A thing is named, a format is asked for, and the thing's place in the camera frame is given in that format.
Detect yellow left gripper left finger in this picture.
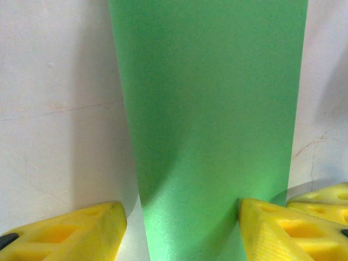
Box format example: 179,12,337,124
0,201,128,261

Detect green paper sheet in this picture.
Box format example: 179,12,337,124
107,0,309,261

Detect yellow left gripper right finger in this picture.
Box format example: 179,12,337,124
238,197,348,261

